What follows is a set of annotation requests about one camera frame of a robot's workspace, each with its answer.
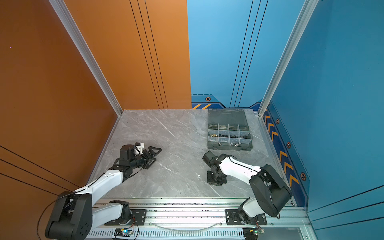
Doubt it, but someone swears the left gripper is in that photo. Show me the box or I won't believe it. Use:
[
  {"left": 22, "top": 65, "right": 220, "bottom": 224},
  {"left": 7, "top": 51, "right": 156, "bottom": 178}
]
[{"left": 130, "top": 146, "right": 162, "bottom": 171}]

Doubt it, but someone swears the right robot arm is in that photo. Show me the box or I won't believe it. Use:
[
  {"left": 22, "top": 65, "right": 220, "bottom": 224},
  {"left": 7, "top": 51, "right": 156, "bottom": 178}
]
[{"left": 202, "top": 151, "right": 293, "bottom": 225}]

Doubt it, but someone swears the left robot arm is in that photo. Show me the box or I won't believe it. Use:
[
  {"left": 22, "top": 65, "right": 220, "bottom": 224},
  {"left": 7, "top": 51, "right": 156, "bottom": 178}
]
[{"left": 45, "top": 143, "right": 162, "bottom": 240}]

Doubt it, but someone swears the clear plastic organizer box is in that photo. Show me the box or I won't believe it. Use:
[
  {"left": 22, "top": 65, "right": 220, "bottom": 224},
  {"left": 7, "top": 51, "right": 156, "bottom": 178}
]
[{"left": 207, "top": 109, "right": 253, "bottom": 151}]

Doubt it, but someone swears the right circuit board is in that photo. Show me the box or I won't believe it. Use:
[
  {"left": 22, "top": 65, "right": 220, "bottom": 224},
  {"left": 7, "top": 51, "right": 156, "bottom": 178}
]
[{"left": 243, "top": 228, "right": 265, "bottom": 240}]

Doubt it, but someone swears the circuit board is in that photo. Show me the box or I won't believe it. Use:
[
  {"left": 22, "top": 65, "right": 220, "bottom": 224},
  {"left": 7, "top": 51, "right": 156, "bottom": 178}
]
[
  {"left": 243, "top": 228, "right": 265, "bottom": 240},
  {"left": 113, "top": 228, "right": 134, "bottom": 239}
]

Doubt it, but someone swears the left circuit board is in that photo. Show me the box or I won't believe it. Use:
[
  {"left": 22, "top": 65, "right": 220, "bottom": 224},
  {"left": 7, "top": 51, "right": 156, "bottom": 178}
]
[{"left": 113, "top": 228, "right": 134, "bottom": 239}]

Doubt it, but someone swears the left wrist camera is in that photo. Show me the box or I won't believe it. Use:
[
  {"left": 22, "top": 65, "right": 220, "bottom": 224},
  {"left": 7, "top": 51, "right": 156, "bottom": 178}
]
[{"left": 134, "top": 143, "right": 145, "bottom": 156}]

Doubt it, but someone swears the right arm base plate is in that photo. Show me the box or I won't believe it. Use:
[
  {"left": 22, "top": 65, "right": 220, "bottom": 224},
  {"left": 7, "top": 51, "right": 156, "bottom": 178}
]
[{"left": 225, "top": 209, "right": 267, "bottom": 226}]

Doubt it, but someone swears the front aluminium rail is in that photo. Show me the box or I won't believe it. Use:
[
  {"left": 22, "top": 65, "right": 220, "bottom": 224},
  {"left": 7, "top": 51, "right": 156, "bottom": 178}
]
[{"left": 86, "top": 198, "right": 317, "bottom": 240}]

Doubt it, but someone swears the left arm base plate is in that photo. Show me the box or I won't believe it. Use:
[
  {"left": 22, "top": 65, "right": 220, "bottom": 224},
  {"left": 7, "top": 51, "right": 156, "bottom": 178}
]
[{"left": 104, "top": 209, "right": 147, "bottom": 227}]

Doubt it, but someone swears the left aluminium frame post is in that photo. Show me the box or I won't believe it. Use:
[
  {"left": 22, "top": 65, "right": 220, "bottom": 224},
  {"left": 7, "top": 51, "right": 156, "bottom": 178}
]
[{"left": 49, "top": 0, "right": 123, "bottom": 117}]

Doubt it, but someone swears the aluminium frame post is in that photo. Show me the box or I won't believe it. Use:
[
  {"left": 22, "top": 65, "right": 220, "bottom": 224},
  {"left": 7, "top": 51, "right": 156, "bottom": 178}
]
[
  {"left": 258, "top": 0, "right": 319, "bottom": 117},
  {"left": 49, "top": 0, "right": 123, "bottom": 117}
]

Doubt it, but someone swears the right aluminium frame post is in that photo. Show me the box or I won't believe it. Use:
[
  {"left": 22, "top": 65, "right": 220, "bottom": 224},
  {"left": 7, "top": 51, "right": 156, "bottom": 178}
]
[{"left": 258, "top": 0, "right": 319, "bottom": 117}]

